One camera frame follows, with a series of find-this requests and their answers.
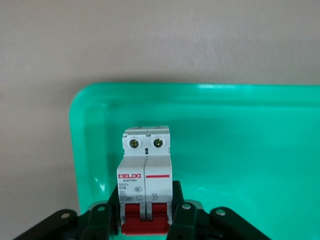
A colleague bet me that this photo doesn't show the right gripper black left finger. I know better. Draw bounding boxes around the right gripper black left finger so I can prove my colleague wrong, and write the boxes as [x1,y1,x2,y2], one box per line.
[12,184,121,240]

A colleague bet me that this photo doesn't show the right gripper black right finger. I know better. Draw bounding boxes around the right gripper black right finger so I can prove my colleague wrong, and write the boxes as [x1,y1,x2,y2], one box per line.
[167,180,272,240]

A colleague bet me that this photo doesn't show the white red circuit breaker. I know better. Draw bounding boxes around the white red circuit breaker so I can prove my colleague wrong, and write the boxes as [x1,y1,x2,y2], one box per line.
[116,126,174,236]

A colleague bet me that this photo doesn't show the green plastic tray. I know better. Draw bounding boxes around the green plastic tray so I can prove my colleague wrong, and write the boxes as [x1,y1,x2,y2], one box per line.
[69,82,320,240]

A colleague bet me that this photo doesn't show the brown table mat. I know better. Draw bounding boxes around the brown table mat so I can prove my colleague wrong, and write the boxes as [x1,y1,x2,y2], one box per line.
[0,0,320,240]

